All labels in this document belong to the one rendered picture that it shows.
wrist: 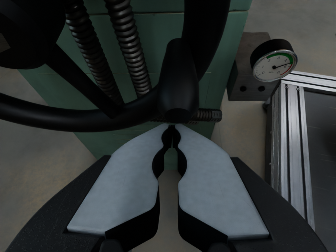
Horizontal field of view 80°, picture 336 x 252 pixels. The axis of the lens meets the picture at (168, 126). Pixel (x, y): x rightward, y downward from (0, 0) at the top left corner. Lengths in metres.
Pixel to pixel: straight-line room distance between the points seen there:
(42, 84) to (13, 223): 0.71
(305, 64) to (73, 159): 1.42
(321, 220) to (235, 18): 0.64
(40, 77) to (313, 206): 0.80
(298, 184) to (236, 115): 0.48
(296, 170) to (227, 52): 0.51
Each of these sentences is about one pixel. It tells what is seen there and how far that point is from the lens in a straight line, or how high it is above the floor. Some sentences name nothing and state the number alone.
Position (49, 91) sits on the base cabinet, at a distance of 0.55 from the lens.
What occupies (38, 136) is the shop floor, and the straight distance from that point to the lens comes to 1.23.
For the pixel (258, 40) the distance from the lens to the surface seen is 0.47.
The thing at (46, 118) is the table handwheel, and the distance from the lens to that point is 0.27.
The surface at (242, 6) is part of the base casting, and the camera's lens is 0.36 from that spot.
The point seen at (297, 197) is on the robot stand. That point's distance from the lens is 0.76.
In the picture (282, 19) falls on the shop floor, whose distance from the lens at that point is 1.86.
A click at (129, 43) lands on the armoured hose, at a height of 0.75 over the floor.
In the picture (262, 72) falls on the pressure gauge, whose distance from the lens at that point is 0.36.
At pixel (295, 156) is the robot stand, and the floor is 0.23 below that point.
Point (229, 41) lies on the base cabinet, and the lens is 0.39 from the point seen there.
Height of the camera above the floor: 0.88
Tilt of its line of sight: 58 degrees down
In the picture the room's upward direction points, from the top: 4 degrees counter-clockwise
